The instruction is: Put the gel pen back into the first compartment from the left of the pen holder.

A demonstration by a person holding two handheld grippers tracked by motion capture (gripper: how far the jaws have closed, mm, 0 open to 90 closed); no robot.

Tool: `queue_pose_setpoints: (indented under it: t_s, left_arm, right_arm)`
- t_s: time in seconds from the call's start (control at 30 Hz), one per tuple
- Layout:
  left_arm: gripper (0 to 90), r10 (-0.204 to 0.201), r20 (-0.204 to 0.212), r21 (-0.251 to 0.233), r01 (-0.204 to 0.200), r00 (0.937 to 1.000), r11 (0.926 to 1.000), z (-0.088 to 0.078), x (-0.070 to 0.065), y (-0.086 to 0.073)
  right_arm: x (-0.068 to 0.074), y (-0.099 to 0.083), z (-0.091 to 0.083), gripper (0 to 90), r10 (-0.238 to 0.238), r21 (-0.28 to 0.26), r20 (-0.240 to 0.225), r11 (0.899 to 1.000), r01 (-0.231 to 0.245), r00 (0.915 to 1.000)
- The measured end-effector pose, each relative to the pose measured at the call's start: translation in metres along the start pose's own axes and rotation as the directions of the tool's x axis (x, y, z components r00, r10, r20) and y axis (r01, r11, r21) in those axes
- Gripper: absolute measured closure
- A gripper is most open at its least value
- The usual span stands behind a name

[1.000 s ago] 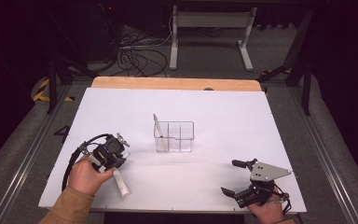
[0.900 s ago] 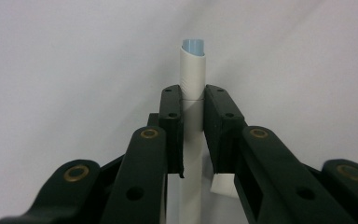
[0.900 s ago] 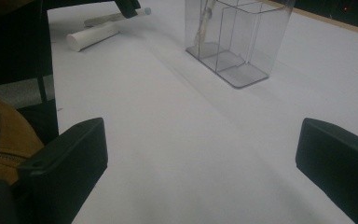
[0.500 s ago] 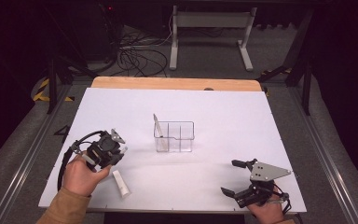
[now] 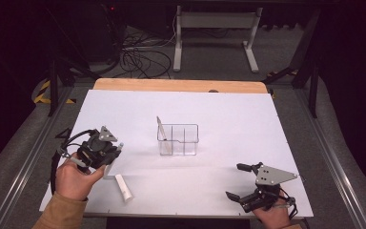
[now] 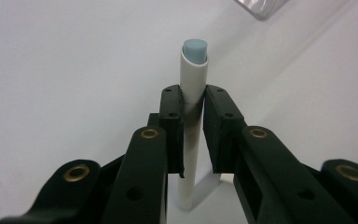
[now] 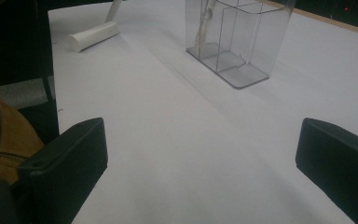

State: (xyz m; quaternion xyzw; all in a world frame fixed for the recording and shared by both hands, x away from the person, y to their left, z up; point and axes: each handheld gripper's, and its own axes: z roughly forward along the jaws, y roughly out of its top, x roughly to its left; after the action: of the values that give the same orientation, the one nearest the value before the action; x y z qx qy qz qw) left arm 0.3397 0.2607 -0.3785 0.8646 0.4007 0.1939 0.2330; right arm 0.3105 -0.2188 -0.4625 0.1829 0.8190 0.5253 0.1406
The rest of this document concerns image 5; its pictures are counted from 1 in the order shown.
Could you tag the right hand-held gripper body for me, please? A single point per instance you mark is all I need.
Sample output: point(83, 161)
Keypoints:
point(267, 184)

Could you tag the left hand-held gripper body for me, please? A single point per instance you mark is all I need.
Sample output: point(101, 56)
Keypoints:
point(97, 149)

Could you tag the white pen with blue tip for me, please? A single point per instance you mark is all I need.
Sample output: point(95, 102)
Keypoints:
point(116, 156)

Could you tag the clear retractable pen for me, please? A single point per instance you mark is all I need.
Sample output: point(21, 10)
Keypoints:
point(163, 135)

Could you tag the clear plastic organizer box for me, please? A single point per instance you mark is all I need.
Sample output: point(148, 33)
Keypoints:
point(179, 140)

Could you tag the person's right hand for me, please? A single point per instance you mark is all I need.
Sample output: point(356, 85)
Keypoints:
point(273, 216)

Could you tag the person's left hand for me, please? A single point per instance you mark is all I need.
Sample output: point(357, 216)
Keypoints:
point(74, 181)

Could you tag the white tube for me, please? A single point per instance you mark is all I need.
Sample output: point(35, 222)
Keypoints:
point(124, 187)

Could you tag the white sheet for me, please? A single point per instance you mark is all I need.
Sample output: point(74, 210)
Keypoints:
point(228, 133)

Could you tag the black metal stand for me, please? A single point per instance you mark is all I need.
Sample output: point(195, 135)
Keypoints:
point(308, 63)
point(55, 86)

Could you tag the yellow black hazard tape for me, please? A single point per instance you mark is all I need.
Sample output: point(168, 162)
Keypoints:
point(43, 93)

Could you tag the white metal desk frame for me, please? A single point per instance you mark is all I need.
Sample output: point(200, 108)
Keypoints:
point(216, 20)

